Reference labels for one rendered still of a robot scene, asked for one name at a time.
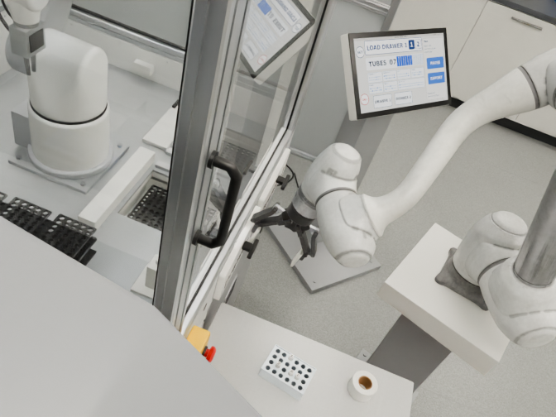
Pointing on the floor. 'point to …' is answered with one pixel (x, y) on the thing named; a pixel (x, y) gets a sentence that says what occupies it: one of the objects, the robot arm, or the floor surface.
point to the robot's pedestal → (407, 352)
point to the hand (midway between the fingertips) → (273, 249)
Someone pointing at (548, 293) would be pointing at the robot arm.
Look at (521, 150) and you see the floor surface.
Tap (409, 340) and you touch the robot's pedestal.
